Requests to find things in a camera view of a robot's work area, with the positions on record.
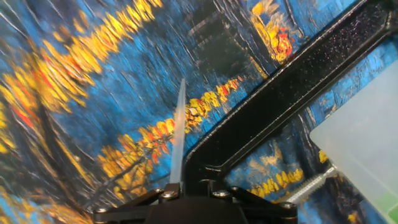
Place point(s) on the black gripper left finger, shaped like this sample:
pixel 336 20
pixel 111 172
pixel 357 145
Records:
pixel 140 202

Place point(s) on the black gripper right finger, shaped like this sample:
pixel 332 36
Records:
pixel 264 205

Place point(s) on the translucent large pipette tip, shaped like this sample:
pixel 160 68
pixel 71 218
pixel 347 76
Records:
pixel 178 140

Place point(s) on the starry night painting cloth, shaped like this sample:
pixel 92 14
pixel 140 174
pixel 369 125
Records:
pixel 93 124

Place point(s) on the clear box with green rack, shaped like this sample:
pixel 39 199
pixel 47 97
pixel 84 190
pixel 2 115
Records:
pixel 363 140

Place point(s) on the black C-clamp with steel screw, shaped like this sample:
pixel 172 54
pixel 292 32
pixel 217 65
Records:
pixel 295 87

